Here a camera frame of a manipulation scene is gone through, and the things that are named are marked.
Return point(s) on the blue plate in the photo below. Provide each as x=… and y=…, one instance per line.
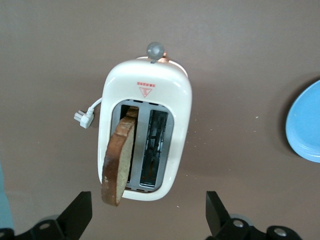
x=307, y=125

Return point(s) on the white toaster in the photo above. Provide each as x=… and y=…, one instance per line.
x=150, y=80

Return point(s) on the brown bread slice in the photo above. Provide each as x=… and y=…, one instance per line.
x=117, y=155

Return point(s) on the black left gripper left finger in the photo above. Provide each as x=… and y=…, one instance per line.
x=77, y=215

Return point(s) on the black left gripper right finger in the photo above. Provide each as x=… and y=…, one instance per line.
x=217, y=215

